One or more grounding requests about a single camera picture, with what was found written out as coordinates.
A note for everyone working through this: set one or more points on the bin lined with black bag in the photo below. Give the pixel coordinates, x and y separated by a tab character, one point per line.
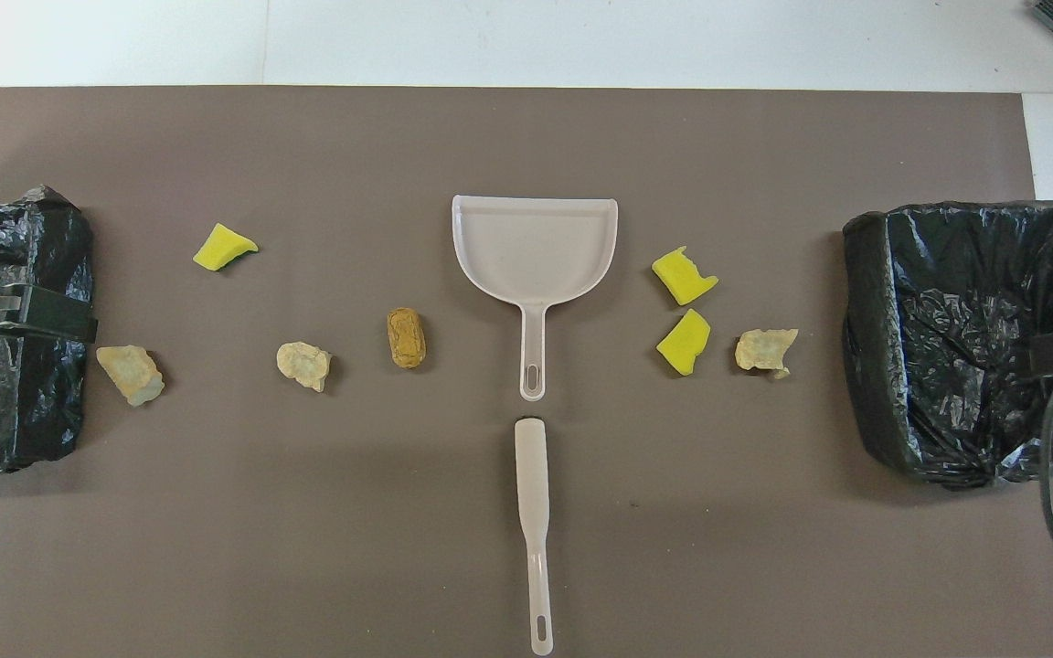
33	411
956	347

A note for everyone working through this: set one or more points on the beige plastic dustpan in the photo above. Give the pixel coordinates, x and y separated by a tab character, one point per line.
536	251

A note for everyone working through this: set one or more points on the beige brush with black bristles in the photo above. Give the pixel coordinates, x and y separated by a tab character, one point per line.
531	475

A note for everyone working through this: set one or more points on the jagged beige foam chunk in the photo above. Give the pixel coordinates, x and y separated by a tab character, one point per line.
762	350

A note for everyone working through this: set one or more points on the brown table mat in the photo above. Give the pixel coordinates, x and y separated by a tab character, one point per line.
307	512

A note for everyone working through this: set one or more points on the rounded beige foam chunk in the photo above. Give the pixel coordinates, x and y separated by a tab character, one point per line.
303	363

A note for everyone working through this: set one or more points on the notched yellow sponge piece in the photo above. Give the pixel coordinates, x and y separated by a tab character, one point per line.
680	276

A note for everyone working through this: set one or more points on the yellow sponge wedge piece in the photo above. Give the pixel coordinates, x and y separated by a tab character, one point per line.
220	249

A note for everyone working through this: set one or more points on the brown oval foam chunk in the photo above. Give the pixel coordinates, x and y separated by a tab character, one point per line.
406	338

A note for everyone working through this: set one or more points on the elongated beige foam chunk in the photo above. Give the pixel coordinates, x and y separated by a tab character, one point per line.
129	373

